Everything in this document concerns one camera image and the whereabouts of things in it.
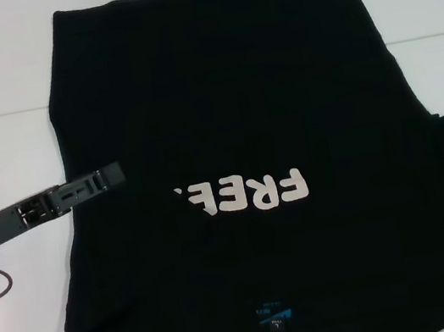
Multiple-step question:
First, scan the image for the black t-shirt with FREE print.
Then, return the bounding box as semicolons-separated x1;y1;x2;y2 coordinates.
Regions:
6;0;444;332

